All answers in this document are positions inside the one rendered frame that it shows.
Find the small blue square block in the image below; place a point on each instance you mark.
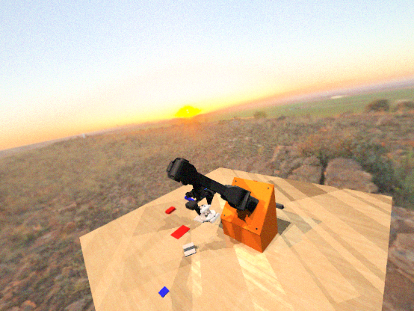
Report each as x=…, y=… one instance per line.
x=164, y=291

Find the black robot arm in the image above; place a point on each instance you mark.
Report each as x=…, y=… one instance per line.
x=238, y=198

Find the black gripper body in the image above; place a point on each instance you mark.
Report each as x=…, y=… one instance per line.
x=200, y=194

